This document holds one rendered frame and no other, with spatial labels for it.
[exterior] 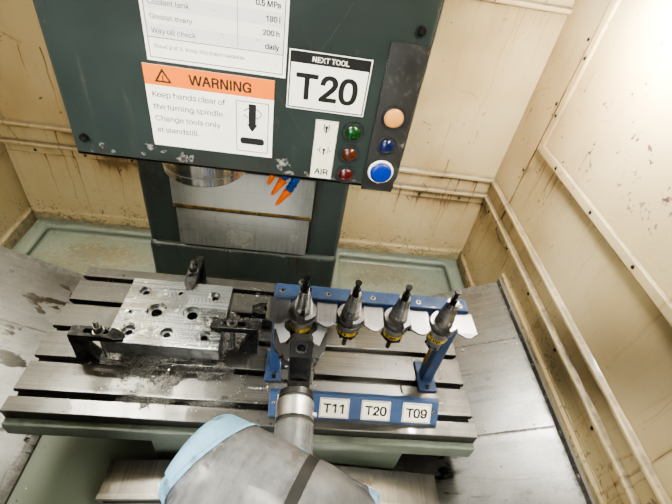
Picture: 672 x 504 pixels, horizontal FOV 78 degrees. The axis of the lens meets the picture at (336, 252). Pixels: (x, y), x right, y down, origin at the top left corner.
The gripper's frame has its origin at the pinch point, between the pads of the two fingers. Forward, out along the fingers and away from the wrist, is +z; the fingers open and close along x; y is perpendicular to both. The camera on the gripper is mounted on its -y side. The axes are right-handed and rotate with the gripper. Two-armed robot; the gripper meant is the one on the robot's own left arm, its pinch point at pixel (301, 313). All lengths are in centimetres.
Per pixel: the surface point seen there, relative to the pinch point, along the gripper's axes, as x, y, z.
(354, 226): 24, 49, 89
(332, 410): 10.5, 25.8, -10.8
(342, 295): 9.2, -2.9, 4.1
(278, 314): -5.3, -2.2, -2.3
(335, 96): 0, -57, -9
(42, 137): -106, 20, 91
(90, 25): -28, -61, -8
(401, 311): 21.7, -7.0, -2.5
